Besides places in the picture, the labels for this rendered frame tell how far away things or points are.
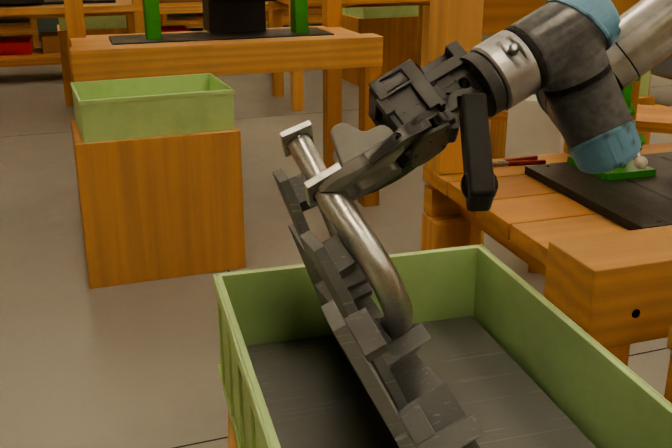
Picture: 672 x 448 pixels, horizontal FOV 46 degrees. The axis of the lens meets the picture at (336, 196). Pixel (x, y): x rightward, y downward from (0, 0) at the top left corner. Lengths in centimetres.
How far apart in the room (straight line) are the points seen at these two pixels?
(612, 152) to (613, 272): 50
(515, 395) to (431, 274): 24
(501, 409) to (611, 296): 40
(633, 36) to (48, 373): 232
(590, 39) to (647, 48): 16
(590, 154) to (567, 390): 32
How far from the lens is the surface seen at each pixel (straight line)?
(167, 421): 257
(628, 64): 102
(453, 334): 122
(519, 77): 84
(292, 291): 117
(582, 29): 87
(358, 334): 64
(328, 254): 77
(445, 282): 125
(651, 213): 166
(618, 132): 90
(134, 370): 285
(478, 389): 110
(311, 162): 96
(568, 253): 142
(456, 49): 85
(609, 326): 142
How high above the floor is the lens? 143
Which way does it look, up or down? 19 degrees down
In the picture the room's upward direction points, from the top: straight up
